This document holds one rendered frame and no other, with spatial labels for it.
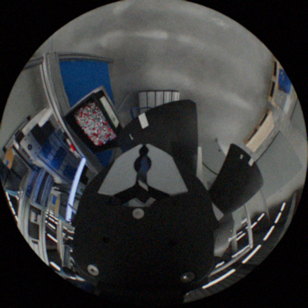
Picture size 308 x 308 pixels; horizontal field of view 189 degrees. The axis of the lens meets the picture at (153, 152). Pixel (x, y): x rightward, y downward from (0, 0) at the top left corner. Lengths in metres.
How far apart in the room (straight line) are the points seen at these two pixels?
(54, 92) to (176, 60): 1.08
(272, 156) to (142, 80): 5.62
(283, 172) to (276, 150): 1.03
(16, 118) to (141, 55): 1.85
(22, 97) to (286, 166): 7.42
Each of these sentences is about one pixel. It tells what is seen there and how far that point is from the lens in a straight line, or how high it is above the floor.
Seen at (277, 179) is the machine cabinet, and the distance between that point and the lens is 5.66.
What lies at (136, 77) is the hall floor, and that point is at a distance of 1.14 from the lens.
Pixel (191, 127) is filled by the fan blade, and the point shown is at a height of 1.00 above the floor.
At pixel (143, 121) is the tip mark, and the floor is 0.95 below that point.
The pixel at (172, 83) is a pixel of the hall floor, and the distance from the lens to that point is 1.17.
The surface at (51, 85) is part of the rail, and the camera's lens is 0.45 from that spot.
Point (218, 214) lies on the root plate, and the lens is 0.33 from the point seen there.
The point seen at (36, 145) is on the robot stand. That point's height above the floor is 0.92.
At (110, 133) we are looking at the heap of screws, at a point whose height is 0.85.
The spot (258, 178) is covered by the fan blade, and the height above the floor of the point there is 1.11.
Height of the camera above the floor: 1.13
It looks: 42 degrees down
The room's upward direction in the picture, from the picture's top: 175 degrees clockwise
